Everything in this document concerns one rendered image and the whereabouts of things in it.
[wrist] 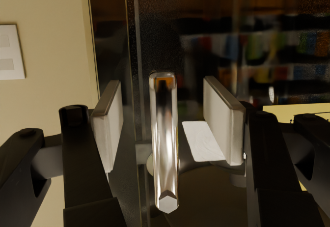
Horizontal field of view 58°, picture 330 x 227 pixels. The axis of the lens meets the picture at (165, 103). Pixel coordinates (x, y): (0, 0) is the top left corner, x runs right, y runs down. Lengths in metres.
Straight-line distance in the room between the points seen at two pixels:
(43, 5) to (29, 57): 0.11
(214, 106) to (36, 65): 0.57
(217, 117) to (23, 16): 0.58
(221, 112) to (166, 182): 0.06
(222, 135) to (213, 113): 0.02
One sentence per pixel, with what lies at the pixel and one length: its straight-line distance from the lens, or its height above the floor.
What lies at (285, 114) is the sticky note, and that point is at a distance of 0.24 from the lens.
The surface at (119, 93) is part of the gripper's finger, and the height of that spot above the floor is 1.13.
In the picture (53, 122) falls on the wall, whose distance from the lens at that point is 0.73.
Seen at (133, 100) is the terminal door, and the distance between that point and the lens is 0.22.
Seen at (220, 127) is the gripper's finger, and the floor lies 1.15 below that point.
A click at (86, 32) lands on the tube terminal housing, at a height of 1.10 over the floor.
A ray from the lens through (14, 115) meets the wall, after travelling 0.75.
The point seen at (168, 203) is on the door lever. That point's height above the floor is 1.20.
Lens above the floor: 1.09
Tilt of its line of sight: 17 degrees up
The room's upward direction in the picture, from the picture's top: 178 degrees clockwise
